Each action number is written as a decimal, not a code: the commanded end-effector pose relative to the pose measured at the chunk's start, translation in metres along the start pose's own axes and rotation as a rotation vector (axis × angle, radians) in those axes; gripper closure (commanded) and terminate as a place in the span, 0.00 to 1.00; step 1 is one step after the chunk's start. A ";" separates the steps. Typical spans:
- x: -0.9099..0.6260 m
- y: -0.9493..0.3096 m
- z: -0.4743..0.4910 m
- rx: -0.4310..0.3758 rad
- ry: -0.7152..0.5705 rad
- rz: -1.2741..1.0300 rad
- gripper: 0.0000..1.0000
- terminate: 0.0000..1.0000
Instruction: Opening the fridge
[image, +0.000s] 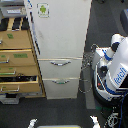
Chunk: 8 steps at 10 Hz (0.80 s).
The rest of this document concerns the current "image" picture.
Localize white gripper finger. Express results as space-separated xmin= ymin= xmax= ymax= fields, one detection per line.
xmin=90 ymin=116 xmax=101 ymax=128
xmin=28 ymin=119 xmax=37 ymax=128

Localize white fridge door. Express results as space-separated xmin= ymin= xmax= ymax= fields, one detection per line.
xmin=24 ymin=0 xmax=92 ymax=59

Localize wooden drawer cabinet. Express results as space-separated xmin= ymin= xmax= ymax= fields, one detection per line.
xmin=0 ymin=17 xmax=45 ymax=97

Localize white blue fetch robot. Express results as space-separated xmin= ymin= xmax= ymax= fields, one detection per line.
xmin=92 ymin=34 xmax=128 ymax=106

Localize white refrigerator body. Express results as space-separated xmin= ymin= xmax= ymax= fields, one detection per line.
xmin=23 ymin=0 xmax=93 ymax=100

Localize green android sticker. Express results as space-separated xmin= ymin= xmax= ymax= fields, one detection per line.
xmin=37 ymin=3 xmax=49 ymax=18

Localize grey box on cabinet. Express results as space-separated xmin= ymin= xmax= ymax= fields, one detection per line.
xmin=1 ymin=6 xmax=26 ymax=17

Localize grey cable loops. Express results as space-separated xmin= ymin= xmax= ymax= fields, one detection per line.
xmin=78 ymin=43 xmax=100 ymax=94

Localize bottom fridge drawer handle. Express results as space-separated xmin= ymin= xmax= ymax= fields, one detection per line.
xmin=52 ymin=79 xmax=70 ymax=84

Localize fridge drawer handle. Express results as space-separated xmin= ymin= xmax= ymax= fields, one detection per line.
xmin=50 ymin=61 xmax=71 ymax=66
xmin=52 ymin=79 xmax=70 ymax=84

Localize middle fridge drawer handle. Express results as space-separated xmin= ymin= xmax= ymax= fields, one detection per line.
xmin=50 ymin=61 xmax=71 ymax=66

